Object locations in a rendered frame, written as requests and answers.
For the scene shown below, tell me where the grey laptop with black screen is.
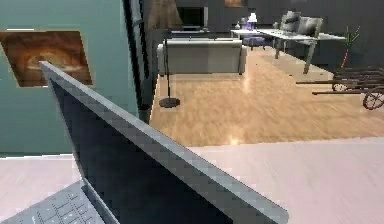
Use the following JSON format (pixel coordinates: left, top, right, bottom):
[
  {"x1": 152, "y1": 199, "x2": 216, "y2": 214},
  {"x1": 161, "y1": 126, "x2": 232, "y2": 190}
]
[{"x1": 0, "y1": 60, "x2": 290, "y2": 224}]

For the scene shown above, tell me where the black floor lamp brown shade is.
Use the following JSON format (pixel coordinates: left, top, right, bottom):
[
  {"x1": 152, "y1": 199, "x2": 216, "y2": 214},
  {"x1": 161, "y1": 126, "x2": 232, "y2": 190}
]
[{"x1": 146, "y1": 0, "x2": 184, "y2": 109}]

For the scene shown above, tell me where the grey sofa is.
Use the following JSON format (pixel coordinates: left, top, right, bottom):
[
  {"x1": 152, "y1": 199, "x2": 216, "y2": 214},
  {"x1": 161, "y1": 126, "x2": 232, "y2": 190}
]
[{"x1": 156, "y1": 37, "x2": 249, "y2": 76}]

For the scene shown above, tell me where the purple stool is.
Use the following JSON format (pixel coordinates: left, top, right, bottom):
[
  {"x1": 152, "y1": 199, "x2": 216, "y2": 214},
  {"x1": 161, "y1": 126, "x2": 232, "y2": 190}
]
[{"x1": 242, "y1": 35, "x2": 266, "y2": 52}]

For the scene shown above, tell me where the black television set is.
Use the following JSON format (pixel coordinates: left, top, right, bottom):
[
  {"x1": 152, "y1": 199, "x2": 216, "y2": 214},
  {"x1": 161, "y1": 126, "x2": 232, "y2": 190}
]
[{"x1": 177, "y1": 6, "x2": 210, "y2": 28}]

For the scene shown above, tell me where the white table lamp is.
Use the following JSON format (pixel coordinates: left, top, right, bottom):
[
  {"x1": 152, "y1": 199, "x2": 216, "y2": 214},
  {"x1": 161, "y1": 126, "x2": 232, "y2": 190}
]
[{"x1": 247, "y1": 12, "x2": 259, "y2": 31}]

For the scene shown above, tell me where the grey long table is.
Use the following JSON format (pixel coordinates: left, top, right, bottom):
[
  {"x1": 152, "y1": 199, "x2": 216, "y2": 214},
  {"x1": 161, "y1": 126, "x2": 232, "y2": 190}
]
[{"x1": 230, "y1": 28, "x2": 347, "y2": 75}]

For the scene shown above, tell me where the grey armchair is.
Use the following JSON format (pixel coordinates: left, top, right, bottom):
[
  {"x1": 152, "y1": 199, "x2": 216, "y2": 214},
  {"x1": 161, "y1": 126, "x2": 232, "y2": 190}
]
[{"x1": 279, "y1": 10, "x2": 324, "y2": 38}]

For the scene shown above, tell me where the dark wooden cart with wheels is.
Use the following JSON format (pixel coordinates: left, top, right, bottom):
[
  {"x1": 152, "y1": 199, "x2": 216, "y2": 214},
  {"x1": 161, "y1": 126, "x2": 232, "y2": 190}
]
[{"x1": 295, "y1": 67, "x2": 384, "y2": 111}]

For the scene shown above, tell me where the green house plant red stem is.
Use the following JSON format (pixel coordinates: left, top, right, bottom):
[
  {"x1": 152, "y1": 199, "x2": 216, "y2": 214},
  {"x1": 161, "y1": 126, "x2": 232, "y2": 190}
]
[{"x1": 339, "y1": 25, "x2": 362, "y2": 70}]

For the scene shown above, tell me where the black door frame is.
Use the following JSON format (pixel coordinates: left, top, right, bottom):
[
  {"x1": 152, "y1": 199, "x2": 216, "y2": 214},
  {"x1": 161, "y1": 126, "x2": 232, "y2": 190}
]
[{"x1": 122, "y1": 0, "x2": 154, "y2": 124}]

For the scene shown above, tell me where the orange framed wall picture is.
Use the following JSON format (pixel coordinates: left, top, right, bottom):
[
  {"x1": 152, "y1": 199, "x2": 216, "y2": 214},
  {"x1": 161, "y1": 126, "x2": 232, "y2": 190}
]
[{"x1": 224, "y1": 0, "x2": 248, "y2": 8}]

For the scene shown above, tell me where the brown framed wall picture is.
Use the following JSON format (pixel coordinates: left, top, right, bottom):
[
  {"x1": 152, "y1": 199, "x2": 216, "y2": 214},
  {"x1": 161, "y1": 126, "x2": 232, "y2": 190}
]
[{"x1": 0, "y1": 29, "x2": 94, "y2": 88}]

